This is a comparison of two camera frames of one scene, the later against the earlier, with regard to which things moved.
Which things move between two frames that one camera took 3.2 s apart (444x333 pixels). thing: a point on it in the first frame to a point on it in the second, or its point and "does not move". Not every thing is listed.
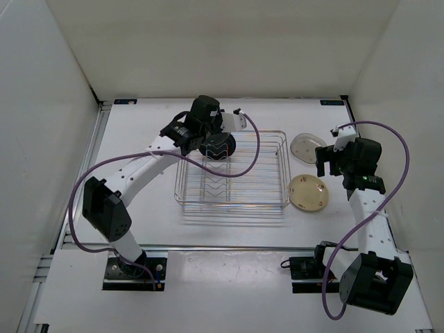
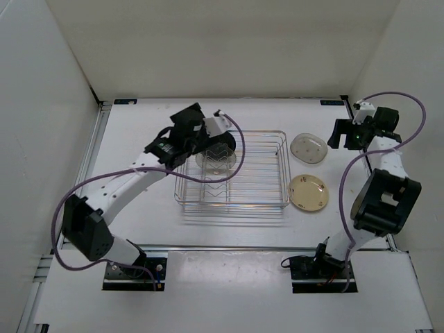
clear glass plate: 303,146 does not move
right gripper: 327,154 to 345,126
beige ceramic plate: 308,192 does not move
